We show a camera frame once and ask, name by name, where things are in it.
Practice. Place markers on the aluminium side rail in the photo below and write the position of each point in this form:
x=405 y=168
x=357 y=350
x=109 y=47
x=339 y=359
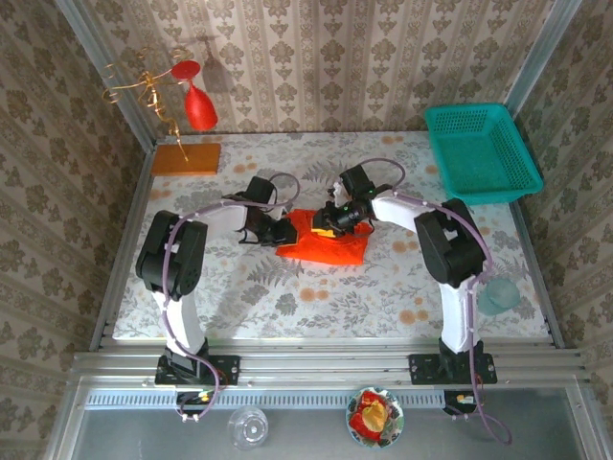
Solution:
x=143 y=172
x=520 y=220

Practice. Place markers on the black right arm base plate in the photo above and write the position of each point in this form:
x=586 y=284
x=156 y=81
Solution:
x=421 y=369

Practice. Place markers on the aluminium frame post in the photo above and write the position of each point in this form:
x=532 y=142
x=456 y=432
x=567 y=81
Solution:
x=547 y=48
x=91 y=43

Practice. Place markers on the aluminium mounting rail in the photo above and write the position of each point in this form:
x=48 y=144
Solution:
x=325 y=369

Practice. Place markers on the clear drinking glass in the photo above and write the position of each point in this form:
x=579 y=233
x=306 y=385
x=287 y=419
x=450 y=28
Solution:
x=248 y=428

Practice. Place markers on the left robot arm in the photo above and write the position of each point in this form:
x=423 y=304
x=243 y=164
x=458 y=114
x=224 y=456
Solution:
x=182 y=326

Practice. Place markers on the grey metal shelf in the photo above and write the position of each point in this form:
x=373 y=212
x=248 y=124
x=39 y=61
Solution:
x=311 y=431

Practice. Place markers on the red toy fruit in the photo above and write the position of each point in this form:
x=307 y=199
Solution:
x=372 y=397
x=361 y=426

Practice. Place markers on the teal plastic basket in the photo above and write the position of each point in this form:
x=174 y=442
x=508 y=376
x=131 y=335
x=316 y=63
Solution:
x=483 y=153

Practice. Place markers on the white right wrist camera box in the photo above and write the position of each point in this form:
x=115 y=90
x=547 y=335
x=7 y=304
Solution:
x=338 y=191

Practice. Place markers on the orange wooden stand base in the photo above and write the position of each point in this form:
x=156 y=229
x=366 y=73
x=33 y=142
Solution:
x=201 y=160

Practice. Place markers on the yellow toy fruit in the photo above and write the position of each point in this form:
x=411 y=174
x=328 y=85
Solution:
x=376 y=414

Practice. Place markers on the pale green translucent cup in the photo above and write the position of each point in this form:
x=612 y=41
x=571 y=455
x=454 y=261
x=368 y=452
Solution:
x=500 y=297

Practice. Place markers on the red wine glass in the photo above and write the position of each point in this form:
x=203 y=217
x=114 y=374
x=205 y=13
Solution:
x=198 y=110

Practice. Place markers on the orange t-shirt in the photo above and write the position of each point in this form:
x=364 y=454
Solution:
x=335 y=251

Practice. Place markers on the patterned plate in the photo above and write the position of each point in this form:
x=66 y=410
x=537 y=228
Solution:
x=395 y=421

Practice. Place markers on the floral print tablecloth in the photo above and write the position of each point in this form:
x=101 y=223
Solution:
x=287 y=306

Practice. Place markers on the black base connector box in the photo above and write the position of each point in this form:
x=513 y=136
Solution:
x=457 y=401
x=191 y=397

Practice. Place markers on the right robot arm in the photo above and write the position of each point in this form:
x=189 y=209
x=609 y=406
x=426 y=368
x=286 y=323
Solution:
x=397 y=211

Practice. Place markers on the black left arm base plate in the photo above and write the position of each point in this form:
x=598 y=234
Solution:
x=225 y=369

